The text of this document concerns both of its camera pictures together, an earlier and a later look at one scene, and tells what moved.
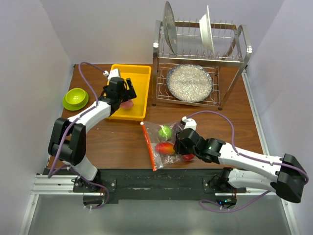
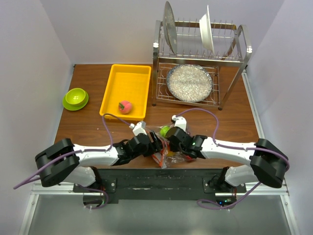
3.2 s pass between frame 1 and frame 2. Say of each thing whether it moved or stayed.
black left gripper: moved
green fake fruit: stayed
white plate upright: stayed
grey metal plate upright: stayed
